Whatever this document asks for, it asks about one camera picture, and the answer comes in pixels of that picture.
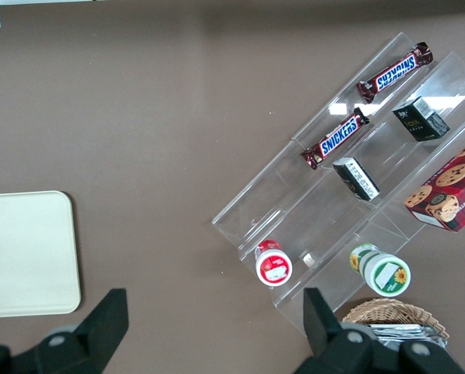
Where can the cream plastic tray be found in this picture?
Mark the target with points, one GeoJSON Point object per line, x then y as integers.
{"type": "Point", "coordinates": [25, 253]}

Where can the clear acrylic stepped display shelf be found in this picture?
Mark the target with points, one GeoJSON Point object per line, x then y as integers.
{"type": "Point", "coordinates": [294, 202]}

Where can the red white yogurt cup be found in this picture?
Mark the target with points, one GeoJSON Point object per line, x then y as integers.
{"type": "Point", "coordinates": [273, 265]}

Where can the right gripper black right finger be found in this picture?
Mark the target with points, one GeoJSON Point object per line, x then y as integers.
{"type": "Point", "coordinates": [345, 350]}

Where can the silver foil wrapped packet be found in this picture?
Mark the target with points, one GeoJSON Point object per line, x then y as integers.
{"type": "Point", "coordinates": [403, 332]}

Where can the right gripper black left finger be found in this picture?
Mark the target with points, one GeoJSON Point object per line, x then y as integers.
{"type": "Point", "coordinates": [80, 346]}

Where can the green white sunflower cup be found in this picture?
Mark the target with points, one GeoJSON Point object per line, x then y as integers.
{"type": "Point", "coordinates": [380, 270]}

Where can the woven wicker basket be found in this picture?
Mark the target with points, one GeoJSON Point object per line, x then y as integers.
{"type": "Point", "coordinates": [376, 309]}

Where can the small clear label clip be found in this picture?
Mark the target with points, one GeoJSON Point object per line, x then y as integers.
{"type": "Point", "coordinates": [308, 260]}

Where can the red chocolate chip cookie box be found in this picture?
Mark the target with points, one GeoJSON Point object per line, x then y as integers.
{"type": "Point", "coordinates": [454, 187]}

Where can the small black carton box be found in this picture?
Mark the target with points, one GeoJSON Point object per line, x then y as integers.
{"type": "Point", "coordinates": [356, 178]}
{"type": "Point", "coordinates": [421, 119]}

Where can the Snickers chocolate bar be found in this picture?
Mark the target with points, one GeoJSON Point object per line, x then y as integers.
{"type": "Point", "coordinates": [395, 73]}
{"type": "Point", "coordinates": [335, 139]}

